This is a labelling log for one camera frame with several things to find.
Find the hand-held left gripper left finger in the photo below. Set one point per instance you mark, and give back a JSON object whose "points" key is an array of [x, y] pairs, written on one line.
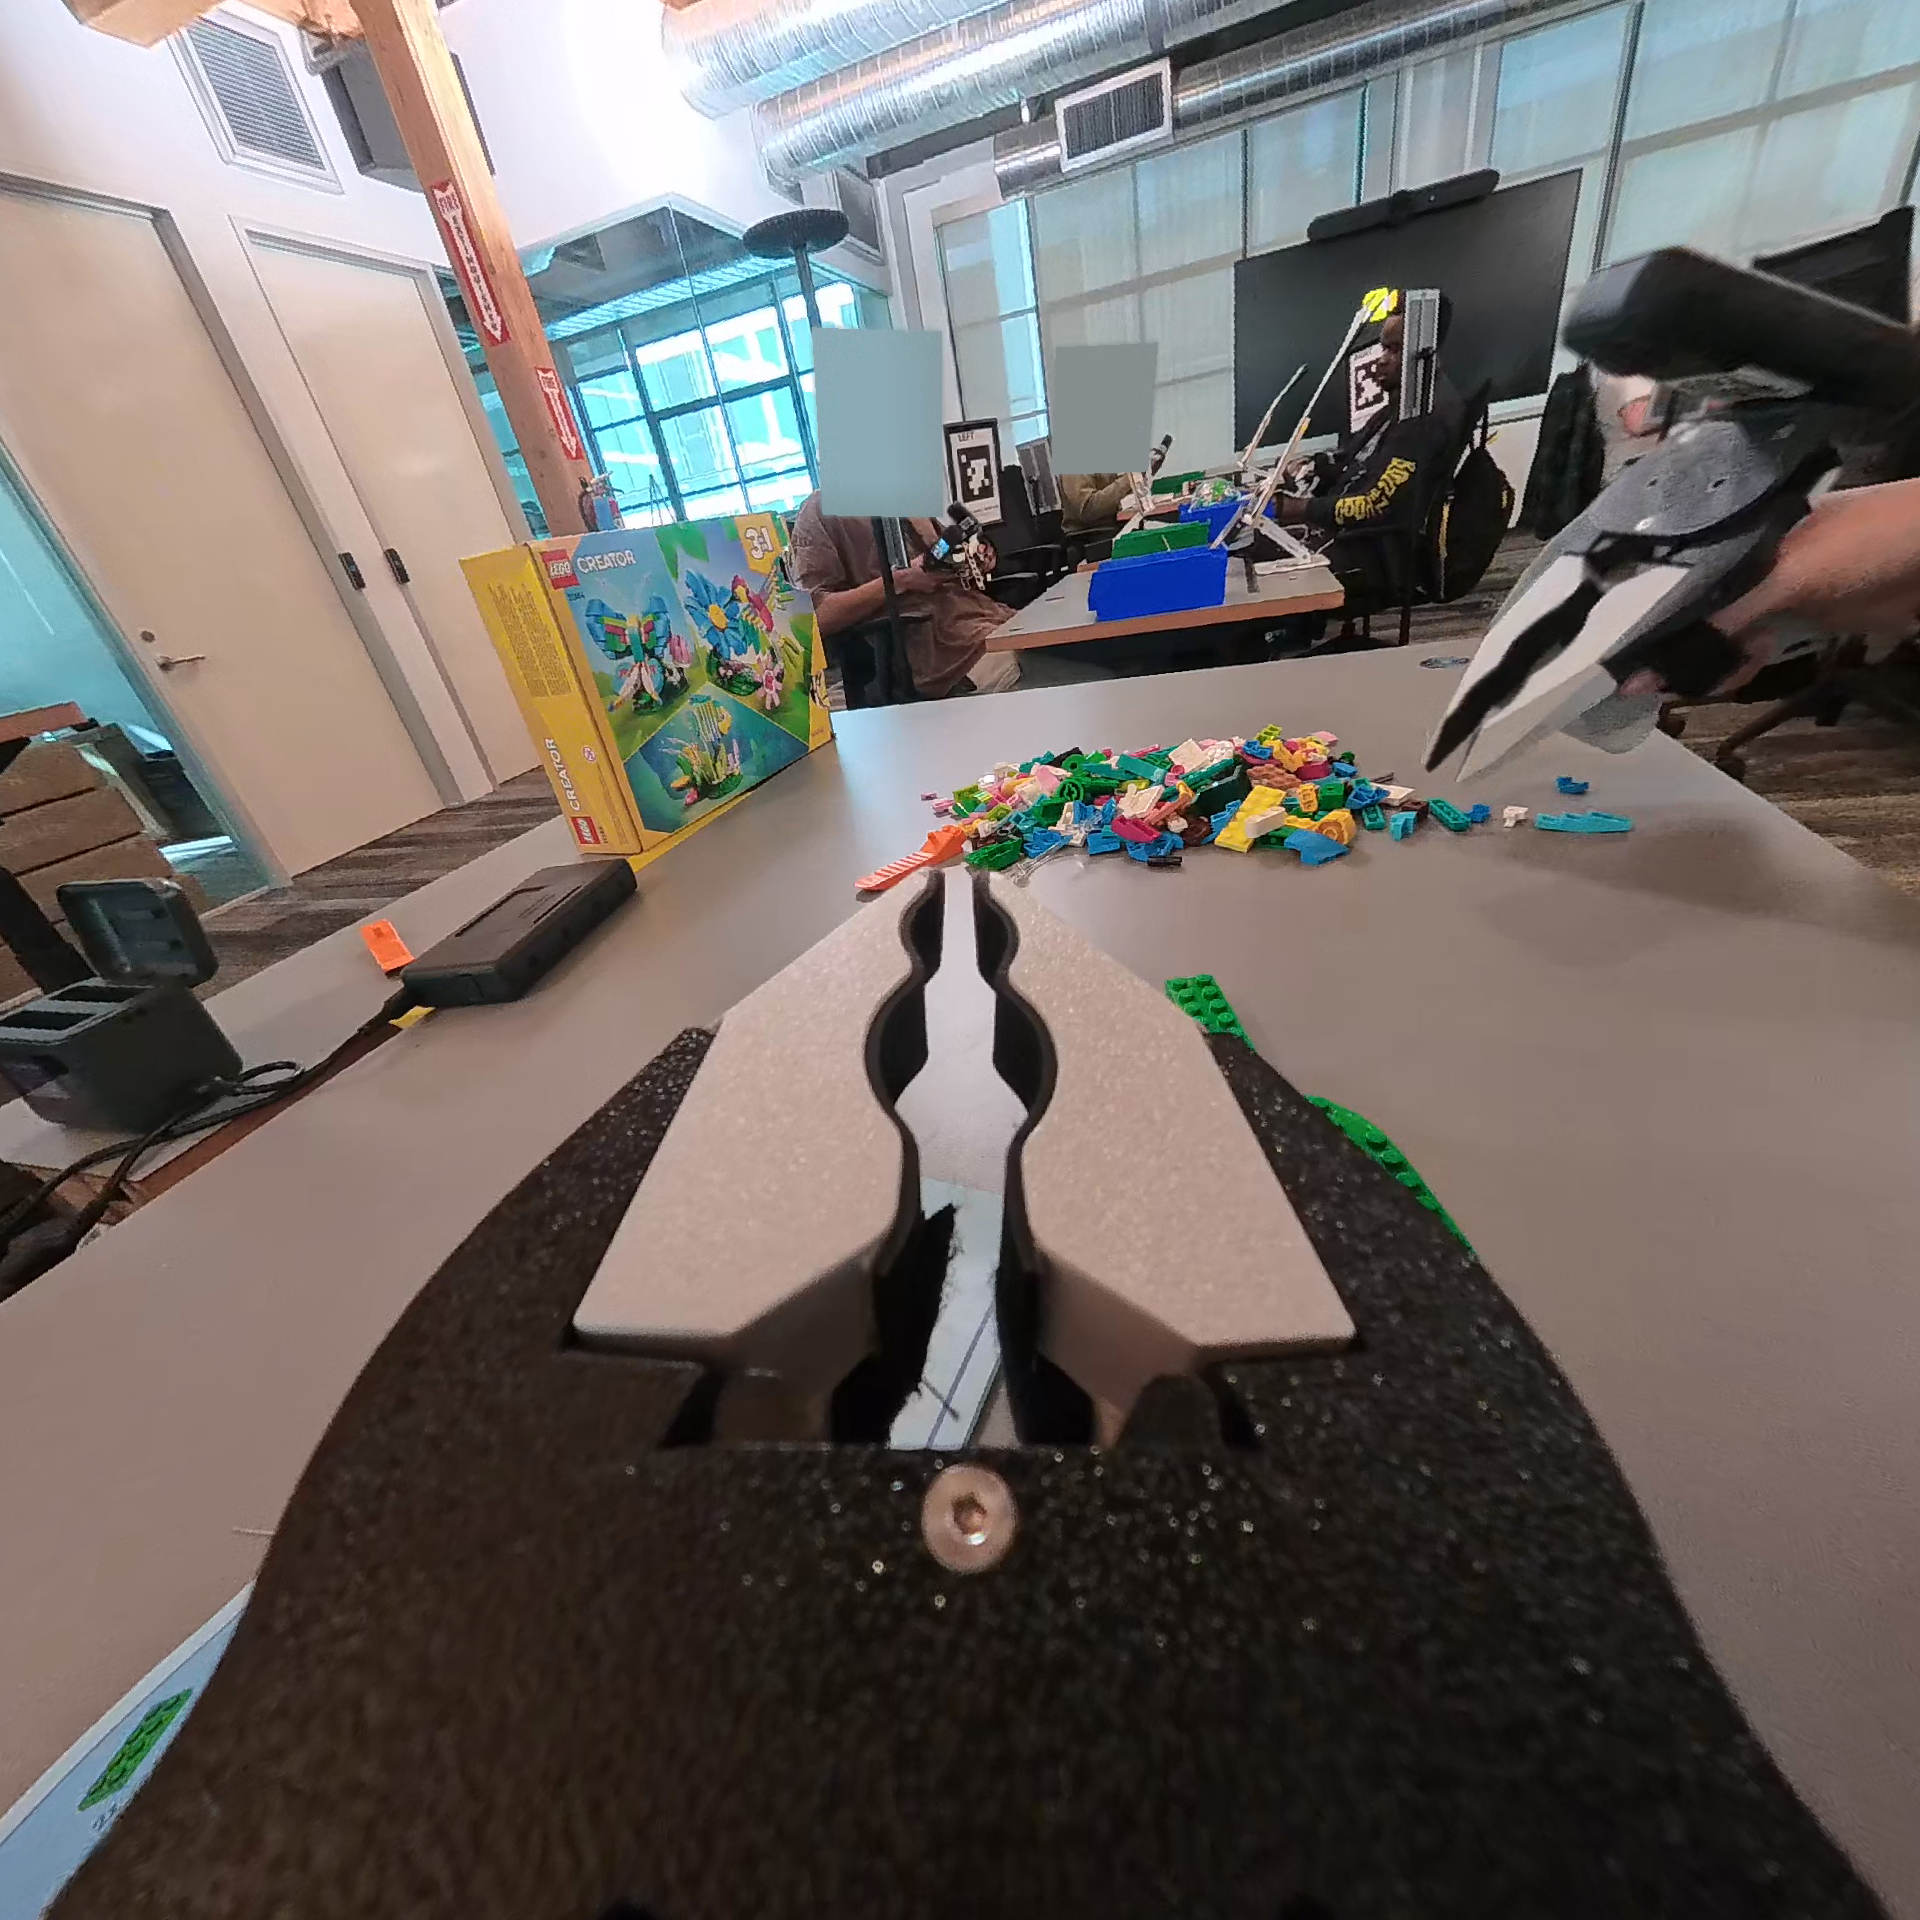
{"points": [[751, 1171]]}

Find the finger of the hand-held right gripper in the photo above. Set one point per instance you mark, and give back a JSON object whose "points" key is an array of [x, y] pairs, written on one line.
{"points": [[1605, 661], [1694, 495]]}

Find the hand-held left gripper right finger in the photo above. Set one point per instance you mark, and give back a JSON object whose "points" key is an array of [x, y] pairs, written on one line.
{"points": [[1170, 1185]]}

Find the pile of coloured toy bricks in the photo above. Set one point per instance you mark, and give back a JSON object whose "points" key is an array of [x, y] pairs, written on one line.
{"points": [[1201, 809]]}

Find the grey desk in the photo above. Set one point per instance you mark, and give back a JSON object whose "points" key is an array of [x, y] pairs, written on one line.
{"points": [[1501, 1201]]}

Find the person's right hand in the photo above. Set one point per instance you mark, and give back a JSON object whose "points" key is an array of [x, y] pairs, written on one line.
{"points": [[1852, 563]]}

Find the green brick plate assembly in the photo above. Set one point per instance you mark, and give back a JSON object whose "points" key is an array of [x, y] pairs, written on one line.
{"points": [[1207, 1001]]}

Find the black backpack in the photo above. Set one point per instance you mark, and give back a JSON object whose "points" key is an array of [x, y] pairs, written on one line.
{"points": [[1477, 511]]}

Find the orange brick separator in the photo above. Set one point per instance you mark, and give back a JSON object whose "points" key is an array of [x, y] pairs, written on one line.
{"points": [[901, 869]]}

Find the fiducial tag board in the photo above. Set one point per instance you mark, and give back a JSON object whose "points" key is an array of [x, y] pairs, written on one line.
{"points": [[972, 476], [1375, 386]]}

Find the black video bar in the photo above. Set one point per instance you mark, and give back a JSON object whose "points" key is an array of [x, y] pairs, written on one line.
{"points": [[1401, 205]]}

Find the orange plastic tag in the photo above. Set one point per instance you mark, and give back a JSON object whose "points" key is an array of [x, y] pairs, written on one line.
{"points": [[388, 944]]}

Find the blue bin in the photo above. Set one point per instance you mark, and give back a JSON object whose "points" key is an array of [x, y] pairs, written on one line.
{"points": [[1156, 586]]}

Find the wooden work table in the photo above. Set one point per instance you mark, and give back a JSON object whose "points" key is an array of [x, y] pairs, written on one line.
{"points": [[1142, 633]]}

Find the green bin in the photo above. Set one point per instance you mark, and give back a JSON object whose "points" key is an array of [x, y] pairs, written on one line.
{"points": [[1156, 530]]}

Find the yellow toy brick box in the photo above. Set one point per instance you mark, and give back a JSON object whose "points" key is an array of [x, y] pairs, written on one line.
{"points": [[676, 661]]}

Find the grey battery charger case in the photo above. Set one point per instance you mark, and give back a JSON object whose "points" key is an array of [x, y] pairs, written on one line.
{"points": [[105, 1049]]}

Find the red fire extinguisher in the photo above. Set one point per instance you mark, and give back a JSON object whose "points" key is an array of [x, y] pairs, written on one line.
{"points": [[597, 511]]}

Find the stack of cardboard boxes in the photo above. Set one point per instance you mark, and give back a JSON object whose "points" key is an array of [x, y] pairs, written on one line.
{"points": [[77, 839]]}

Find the white door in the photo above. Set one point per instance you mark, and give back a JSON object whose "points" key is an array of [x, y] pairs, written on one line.
{"points": [[389, 495], [182, 495]]}

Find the black floor lamp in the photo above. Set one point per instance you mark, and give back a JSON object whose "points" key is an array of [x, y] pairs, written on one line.
{"points": [[797, 233]]}

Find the black wall screen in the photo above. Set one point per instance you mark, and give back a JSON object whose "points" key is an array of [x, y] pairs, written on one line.
{"points": [[1485, 300]]}

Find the silver air duct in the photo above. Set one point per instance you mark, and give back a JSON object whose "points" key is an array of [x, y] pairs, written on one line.
{"points": [[901, 59]]}

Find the wooden post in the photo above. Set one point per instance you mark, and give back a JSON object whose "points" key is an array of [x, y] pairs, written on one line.
{"points": [[450, 194]]}

